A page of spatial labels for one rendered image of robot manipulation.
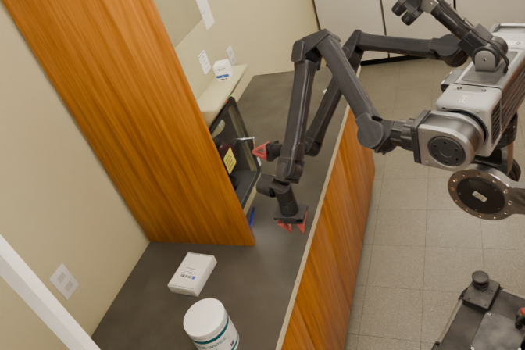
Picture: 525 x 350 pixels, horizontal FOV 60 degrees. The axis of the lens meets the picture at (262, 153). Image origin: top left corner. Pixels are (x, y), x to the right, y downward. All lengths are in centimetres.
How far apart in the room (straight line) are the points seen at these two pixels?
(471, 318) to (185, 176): 141
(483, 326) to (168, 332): 133
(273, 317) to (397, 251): 146
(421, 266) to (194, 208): 150
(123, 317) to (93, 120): 72
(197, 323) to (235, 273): 33
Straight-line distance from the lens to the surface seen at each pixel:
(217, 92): 163
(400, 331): 258
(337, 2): 461
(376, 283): 276
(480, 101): 122
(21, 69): 167
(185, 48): 162
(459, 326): 231
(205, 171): 159
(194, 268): 178
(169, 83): 143
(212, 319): 145
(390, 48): 175
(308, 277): 186
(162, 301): 180
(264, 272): 170
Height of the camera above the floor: 218
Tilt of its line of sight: 33 degrees down
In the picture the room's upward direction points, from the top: 20 degrees counter-clockwise
